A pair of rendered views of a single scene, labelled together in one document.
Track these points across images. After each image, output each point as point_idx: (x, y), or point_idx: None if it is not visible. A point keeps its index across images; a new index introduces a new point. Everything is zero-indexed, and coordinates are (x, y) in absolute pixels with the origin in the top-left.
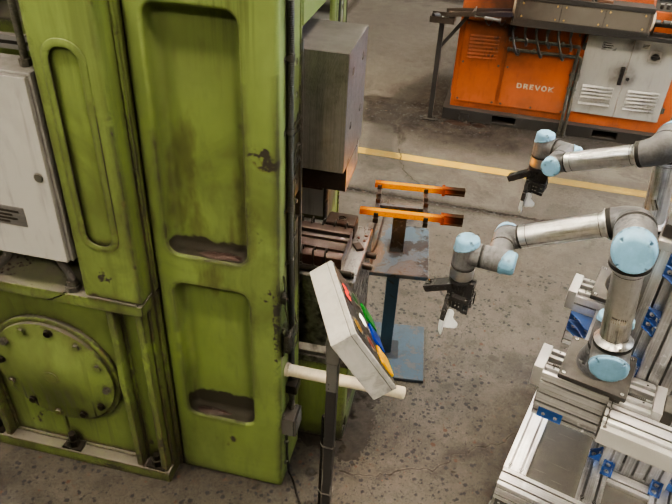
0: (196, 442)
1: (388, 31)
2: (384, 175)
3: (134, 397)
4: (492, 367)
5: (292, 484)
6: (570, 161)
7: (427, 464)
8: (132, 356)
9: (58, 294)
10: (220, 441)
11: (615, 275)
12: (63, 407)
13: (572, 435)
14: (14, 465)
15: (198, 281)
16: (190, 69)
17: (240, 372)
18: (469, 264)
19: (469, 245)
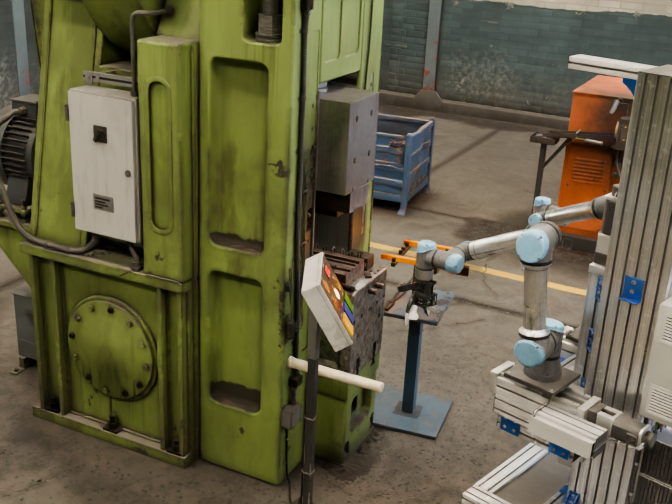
0: (211, 434)
1: (516, 164)
2: (461, 283)
3: (166, 377)
4: (510, 439)
5: (288, 487)
6: (549, 216)
7: (416, 494)
8: (170, 336)
9: (124, 272)
10: (231, 433)
11: (524, 268)
12: (110, 386)
13: (552, 477)
14: (61, 438)
15: (227, 269)
16: (238, 104)
17: (253, 363)
18: (426, 263)
19: (425, 246)
